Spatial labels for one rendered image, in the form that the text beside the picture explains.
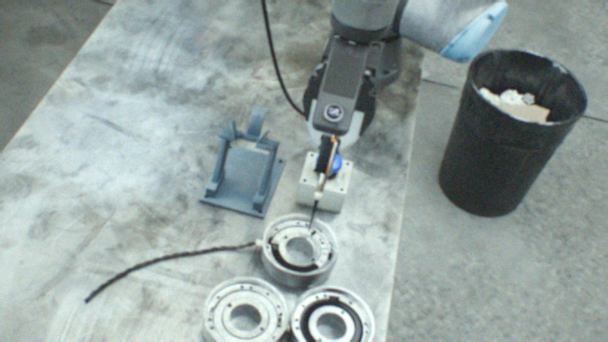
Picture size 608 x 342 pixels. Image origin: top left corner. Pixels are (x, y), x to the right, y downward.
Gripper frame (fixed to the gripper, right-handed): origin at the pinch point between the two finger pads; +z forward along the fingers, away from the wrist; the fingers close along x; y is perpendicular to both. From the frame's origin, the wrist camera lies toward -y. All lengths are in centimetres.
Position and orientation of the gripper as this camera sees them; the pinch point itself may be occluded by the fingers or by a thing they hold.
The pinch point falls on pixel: (328, 147)
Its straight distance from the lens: 96.2
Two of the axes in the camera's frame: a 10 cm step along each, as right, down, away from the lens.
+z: -1.3, 6.9, 7.1
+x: -9.6, -2.7, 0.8
